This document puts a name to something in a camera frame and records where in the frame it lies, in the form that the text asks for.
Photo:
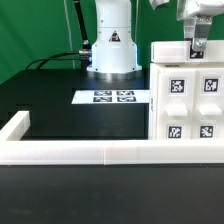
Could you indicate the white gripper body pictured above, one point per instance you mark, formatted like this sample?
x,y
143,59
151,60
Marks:
x,y
190,8

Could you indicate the white tagged cabinet top block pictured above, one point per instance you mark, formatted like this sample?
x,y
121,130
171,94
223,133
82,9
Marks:
x,y
181,52

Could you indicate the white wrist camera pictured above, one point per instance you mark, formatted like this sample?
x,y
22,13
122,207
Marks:
x,y
156,3

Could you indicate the white cabinet body box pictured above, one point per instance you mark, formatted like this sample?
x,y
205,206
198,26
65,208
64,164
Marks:
x,y
154,72

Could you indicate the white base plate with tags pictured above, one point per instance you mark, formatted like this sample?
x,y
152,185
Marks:
x,y
111,96

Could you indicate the white cabinet door panel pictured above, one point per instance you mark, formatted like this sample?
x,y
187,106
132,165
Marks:
x,y
208,109
175,103

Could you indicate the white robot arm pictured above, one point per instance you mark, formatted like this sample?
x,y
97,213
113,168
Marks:
x,y
114,54

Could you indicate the white U-shaped fence frame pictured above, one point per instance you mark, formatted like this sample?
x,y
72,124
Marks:
x,y
16,151

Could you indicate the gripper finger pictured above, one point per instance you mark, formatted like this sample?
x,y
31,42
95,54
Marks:
x,y
201,29
189,28

